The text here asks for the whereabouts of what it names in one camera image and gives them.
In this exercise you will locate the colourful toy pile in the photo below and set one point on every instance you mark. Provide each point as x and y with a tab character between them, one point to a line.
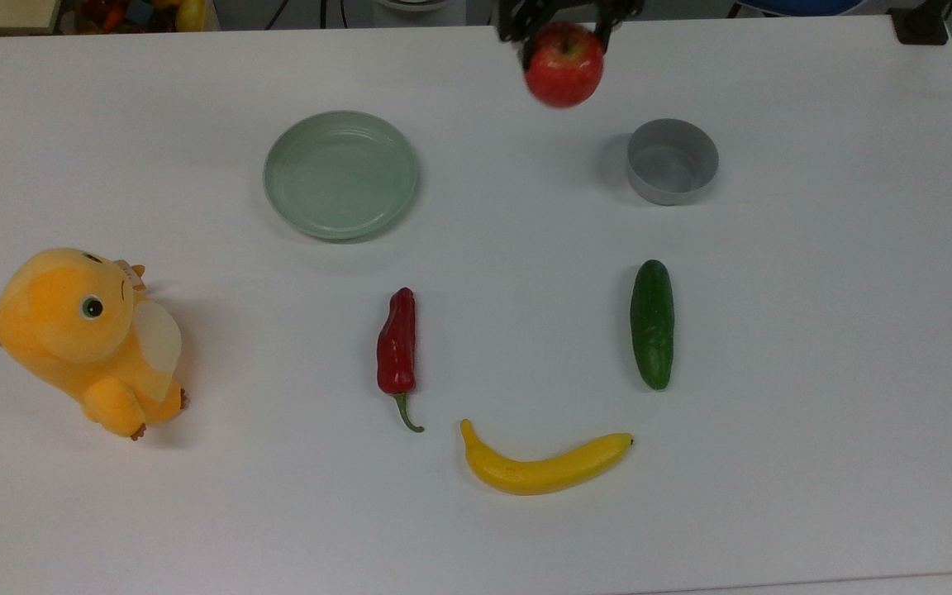
121	15

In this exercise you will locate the yellow toy fruit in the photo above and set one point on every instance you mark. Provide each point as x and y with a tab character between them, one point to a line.
191	15

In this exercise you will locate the grey bowl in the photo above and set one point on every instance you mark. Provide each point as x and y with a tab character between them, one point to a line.
673	161

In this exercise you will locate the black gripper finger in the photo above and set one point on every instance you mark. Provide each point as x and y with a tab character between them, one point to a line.
521	21
618	12

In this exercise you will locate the red apple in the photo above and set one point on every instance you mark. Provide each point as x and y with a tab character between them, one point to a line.
564	70

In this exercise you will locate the red chili pepper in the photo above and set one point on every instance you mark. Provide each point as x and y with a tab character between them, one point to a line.
397	347

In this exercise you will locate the pale green plate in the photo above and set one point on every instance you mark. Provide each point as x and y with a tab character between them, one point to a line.
340	175

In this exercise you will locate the green cucumber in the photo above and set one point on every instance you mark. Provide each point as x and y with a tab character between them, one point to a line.
652	326

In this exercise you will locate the yellow banana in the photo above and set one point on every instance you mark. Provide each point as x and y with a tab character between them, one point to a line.
525	475

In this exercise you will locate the yellow paper tag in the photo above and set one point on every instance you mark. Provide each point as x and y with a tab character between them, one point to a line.
133	274

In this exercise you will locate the black clamp block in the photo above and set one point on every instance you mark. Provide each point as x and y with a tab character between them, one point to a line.
922	23

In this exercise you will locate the orange plush dinosaur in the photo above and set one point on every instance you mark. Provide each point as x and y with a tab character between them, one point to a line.
63	330

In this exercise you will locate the blue round object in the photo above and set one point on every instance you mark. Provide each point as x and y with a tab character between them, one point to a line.
798	7

